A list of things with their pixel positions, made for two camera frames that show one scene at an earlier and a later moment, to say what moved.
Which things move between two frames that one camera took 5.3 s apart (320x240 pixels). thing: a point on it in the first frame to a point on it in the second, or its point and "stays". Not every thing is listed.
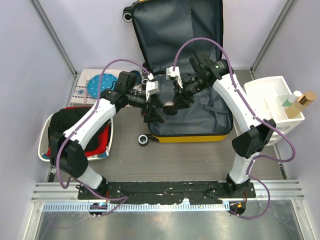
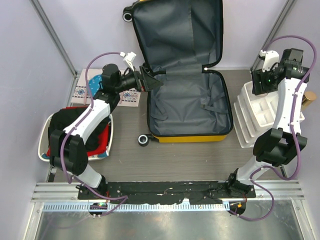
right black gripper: x=182 y=102 to x=258 y=76
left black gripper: x=153 y=116 to x=144 y=82
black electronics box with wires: x=192 y=192 stays
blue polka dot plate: x=108 y=81 stays
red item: x=103 y=139 stays
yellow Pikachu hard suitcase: x=167 y=33 stays
